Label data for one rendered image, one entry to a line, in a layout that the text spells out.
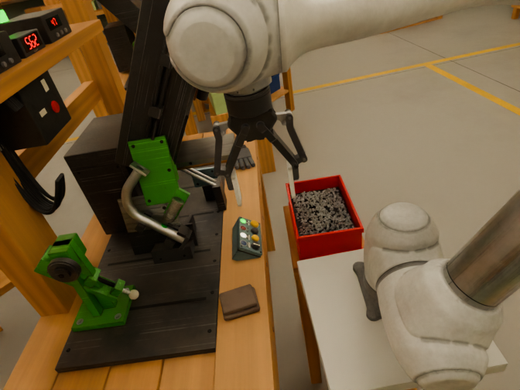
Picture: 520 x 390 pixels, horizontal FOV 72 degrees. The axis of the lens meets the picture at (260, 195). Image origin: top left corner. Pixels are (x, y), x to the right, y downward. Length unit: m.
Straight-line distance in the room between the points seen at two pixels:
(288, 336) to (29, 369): 1.23
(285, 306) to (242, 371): 1.23
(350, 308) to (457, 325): 0.36
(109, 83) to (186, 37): 1.58
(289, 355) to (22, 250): 1.33
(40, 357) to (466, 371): 1.02
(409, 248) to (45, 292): 0.98
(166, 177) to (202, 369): 0.55
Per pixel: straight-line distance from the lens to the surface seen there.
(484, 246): 0.67
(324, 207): 1.33
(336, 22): 0.41
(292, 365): 1.95
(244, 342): 0.97
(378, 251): 0.84
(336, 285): 1.05
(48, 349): 1.23
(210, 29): 0.34
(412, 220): 0.84
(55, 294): 1.23
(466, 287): 0.70
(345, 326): 0.98
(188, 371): 1.00
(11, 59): 1.10
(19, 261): 1.16
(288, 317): 2.09
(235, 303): 1.01
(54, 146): 1.50
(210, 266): 1.16
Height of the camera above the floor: 1.71
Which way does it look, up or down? 36 degrees down
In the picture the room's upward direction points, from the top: 11 degrees counter-clockwise
